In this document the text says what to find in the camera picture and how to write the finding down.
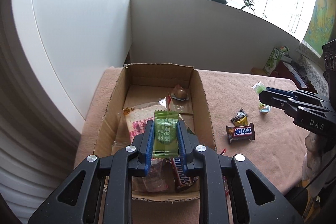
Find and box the brown jelly cup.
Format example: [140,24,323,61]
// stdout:
[169,84,189,102]

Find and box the green carton box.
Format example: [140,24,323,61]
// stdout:
[263,46,289,76]

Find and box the pink table cloth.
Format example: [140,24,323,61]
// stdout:
[75,66,324,224]

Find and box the Snickers bar English label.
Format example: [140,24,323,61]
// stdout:
[170,157,198,193]

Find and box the yellow jelly cup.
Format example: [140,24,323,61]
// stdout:
[259,103,271,114]

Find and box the Snickers bar Chinese label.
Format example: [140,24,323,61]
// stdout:
[226,123,255,143]

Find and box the green square candy packet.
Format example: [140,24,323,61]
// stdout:
[152,110,179,159]

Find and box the yellow candy wrapper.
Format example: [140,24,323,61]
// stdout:
[231,116,249,127]

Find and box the red clear prune packet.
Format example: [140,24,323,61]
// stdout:
[132,159,174,193]

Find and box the black cable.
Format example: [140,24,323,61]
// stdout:
[301,168,324,214]

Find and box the wall map poster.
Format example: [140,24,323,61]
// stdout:
[303,0,335,55]

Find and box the gloved right hand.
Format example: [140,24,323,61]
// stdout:
[302,132,335,197]

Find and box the green candy clear wrapper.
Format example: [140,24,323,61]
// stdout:
[252,81,266,94]

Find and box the brown cardboard box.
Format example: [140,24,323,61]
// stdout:
[93,62,219,204]

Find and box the red white snack bag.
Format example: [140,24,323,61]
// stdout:
[122,95,194,143]

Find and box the black white candy wrapper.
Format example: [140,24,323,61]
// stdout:
[231,108,247,123]

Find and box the white cabinet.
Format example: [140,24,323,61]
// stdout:
[11,0,131,132]

